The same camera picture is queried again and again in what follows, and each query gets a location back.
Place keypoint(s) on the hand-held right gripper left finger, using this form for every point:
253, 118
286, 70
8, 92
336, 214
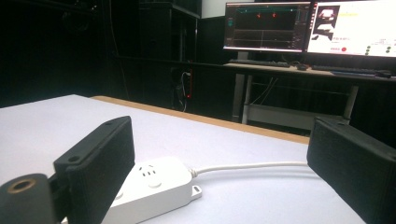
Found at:
99, 165

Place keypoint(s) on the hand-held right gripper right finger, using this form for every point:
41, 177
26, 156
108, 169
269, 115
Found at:
355, 161

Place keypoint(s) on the white power strip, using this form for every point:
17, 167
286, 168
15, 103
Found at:
158, 189

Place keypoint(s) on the wooden desk with metal legs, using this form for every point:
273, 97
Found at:
299, 93

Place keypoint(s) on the black keyboard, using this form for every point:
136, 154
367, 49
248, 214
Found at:
260, 63
345, 70

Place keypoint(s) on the black computer mouse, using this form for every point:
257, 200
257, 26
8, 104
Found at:
301, 66
383, 74

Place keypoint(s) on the bright-screen computer monitor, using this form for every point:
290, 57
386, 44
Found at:
353, 28

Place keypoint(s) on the dark cabinet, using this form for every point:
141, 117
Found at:
169, 31

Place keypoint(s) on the dark-screen computer monitor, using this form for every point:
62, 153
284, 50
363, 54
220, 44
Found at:
267, 26

